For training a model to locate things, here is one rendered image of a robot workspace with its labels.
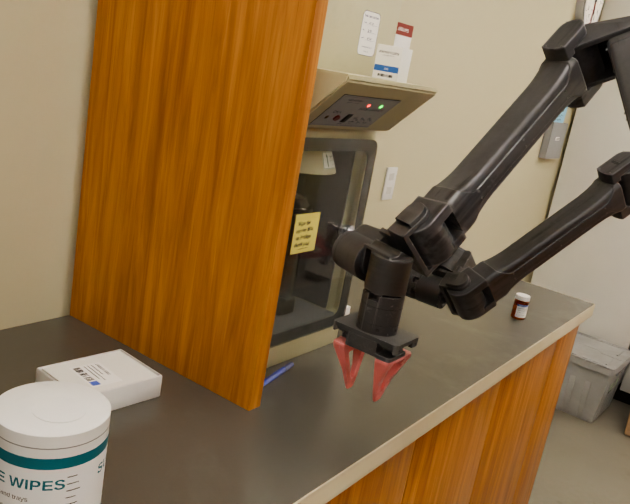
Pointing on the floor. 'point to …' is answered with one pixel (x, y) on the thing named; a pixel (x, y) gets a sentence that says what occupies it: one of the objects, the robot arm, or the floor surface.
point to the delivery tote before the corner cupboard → (592, 376)
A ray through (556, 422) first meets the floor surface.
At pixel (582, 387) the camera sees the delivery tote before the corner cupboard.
